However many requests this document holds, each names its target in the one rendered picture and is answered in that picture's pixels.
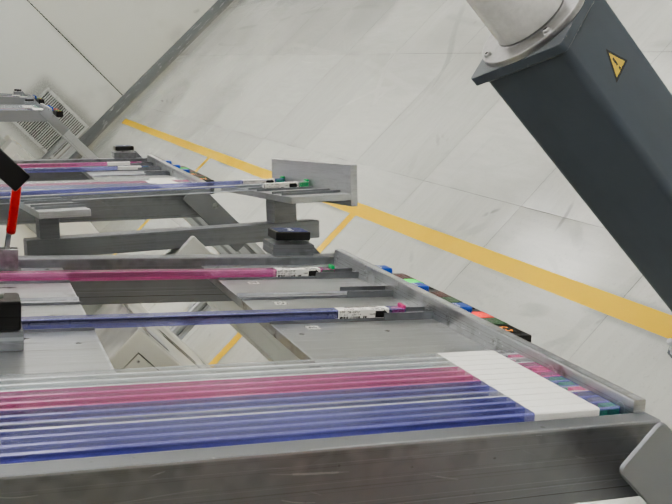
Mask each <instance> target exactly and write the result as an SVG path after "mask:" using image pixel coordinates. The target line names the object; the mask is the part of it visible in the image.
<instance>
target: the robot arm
mask: <svg viewBox="0 0 672 504"><path fill-rule="evenodd" d="M466 1H467V2H468V4H469V5H470V6H471V8H472V9H473V10H474V11H475V13H476V14H477V15H478V17H479V18H480V19H481V21H482V22H483V23H484V24H485V26H486V27H487V28H488V30H489V31H490V32H491V34H490V36H489V37H488V39H487V41H486V42H485V44H484V47H483V50H482V58H483V60H484V61H485V63H486V64H487V65H488V66H491V67H501V66H506V65H509V64H512V63H514V62H517V61H519V60H521V59H523V58H525V57H527V56H528V55H530V54H532V53H533V52H535V51H537V50H538V49H540V48H541V47H542V46H544V45H545V44H547V43H548V42H549V41H550V40H552V39H553V38H554V37H555V36H556V35H558V34H559V33H560V32H561V31H562V30H563V29H564V28H565V27H566V26H567V25H568V24H569V23H570V22H571V21H572V20H573V18H574V17H575V16H576V14H577V13H578V12H579V10H580V9H581V7H582V6H583V4H584V1H585V0H466Z"/></svg>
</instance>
